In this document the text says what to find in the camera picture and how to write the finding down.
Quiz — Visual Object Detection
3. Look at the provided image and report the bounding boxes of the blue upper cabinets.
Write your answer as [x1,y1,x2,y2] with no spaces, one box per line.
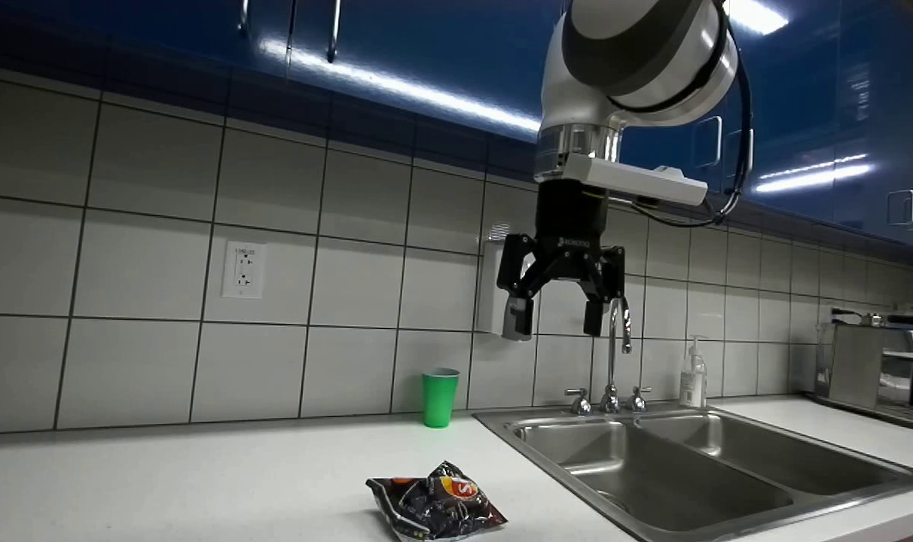
[0,0,913,249]

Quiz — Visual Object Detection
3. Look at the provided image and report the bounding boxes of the stainless steel double sink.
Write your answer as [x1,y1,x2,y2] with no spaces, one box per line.
[481,410,913,542]

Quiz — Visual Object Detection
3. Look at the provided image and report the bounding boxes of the clear soap pump bottle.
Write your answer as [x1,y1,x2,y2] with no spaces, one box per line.
[681,337,707,405]

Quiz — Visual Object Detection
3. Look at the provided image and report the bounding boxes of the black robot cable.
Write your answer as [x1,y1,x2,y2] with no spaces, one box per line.
[622,57,756,232]

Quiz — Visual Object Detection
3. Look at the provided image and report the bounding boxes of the black chip packet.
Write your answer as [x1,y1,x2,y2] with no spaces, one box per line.
[365,460,507,538]

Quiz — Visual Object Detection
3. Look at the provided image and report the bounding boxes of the green plastic cup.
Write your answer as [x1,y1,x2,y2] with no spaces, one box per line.
[423,367,458,427]

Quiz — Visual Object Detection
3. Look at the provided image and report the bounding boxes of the white wall soap dispenser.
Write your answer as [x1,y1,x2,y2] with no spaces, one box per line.
[476,242,507,334]

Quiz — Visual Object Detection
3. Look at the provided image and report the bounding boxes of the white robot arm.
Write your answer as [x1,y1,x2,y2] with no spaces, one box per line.
[498,0,743,340]

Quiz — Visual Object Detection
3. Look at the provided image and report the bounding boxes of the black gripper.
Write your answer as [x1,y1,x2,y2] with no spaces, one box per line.
[498,182,622,340]

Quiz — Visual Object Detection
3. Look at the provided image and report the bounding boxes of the white wall power outlet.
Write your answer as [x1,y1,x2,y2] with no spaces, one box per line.
[222,242,267,298]

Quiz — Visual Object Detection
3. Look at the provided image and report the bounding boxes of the steel countertop appliance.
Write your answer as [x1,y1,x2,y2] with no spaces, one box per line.
[814,306,913,427]

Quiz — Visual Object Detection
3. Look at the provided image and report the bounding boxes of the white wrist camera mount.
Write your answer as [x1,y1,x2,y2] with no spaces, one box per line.
[559,154,707,209]

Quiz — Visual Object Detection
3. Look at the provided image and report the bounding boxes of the chrome sink faucet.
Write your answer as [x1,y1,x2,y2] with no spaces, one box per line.
[564,298,649,414]

